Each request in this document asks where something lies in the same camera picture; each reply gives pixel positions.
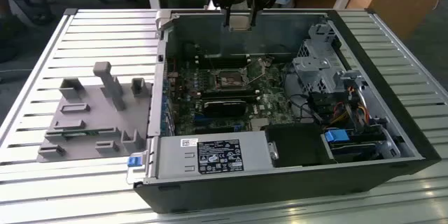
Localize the green RAM stick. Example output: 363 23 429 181
62 129 117 137

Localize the black plastic drive cover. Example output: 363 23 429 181
266 124 335 168

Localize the metal locking lever wire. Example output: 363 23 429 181
250 65 271 83

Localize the metal socket cover frame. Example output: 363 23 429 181
247 55 278 84

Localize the graphics card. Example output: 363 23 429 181
202 99 249 118

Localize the grey parts rack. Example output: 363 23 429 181
37 61 155 161

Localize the green motherboard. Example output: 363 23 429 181
163 48 299 136

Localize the metal disk bay cage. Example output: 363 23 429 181
290 23 355 95

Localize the yellow orange wire bundle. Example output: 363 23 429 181
333 84 373 127

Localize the thick dark grey cable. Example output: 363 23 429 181
289 94 317 123

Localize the silver chipset heat sink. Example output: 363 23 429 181
249 117 271 132

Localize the blue plastic latch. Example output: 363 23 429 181
129 152 147 169

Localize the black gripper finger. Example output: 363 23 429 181
206 0 243 27
250 0 282 27

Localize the CPU socket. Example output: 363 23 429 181
209 69 254 91

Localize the blue disk carrier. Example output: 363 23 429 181
325 129 351 145

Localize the grey power supply with label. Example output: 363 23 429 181
150 136 278 180

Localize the CPU with silver top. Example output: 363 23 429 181
230 15 254 31

